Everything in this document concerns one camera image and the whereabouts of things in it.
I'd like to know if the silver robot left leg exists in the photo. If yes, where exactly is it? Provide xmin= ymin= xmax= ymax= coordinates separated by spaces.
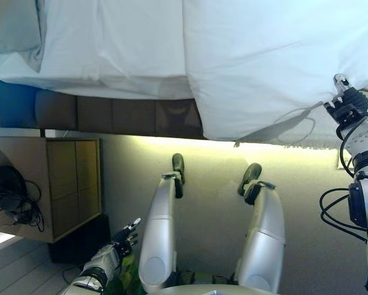
xmin=139 ymin=173 xmax=178 ymax=293

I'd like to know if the wooden nightstand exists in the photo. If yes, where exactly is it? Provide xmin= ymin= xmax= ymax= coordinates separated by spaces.
xmin=0 ymin=137 xmax=102 ymax=243

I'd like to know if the white duvet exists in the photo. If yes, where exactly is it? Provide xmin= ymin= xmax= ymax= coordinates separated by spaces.
xmin=182 ymin=0 xmax=368 ymax=142

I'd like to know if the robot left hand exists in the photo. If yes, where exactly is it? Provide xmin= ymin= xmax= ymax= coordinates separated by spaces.
xmin=111 ymin=217 xmax=141 ymax=256

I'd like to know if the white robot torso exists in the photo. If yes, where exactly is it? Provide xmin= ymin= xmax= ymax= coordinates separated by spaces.
xmin=146 ymin=284 xmax=276 ymax=295

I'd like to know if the black round device with cables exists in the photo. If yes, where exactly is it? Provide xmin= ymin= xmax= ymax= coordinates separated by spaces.
xmin=0 ymin=165 xmax=45 ymax=233

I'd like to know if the brown upholstered bed frame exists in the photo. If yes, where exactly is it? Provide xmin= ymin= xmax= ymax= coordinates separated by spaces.
xmin=0 ymin=76 xmax=209 ymax=139

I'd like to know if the large beige pillow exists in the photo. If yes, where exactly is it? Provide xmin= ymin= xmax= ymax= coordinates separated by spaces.
xmin=0 ymin=0 xmax=48 ymax=73

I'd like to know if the silver robot right leg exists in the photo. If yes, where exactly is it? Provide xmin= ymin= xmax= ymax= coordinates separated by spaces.
xmin=234 ymin=181 xmax=286 ymax=293

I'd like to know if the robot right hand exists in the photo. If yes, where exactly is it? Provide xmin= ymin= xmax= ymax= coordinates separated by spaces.
xmin=323 ymin=73 xmax=368 ymax=124

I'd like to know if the silver robot leg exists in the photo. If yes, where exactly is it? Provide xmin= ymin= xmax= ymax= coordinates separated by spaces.
xmin=234 ymin=181 xmax=286 ymax=293
xmin=139 ymin=173 xmax=178 ymax=293

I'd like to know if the white fringed blanket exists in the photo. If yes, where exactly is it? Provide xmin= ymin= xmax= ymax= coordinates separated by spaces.
xmin=234 ymin=88 xmax=368 ymax=151

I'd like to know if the mattress with white sheet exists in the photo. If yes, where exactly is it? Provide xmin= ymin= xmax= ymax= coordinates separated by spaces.
xmin=0 ymin=0 xmax=194 ymax=99

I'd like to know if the dark robot right foot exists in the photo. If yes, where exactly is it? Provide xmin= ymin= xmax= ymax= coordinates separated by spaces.
xmin=237 ymin=162 xmax=263 ymax=205

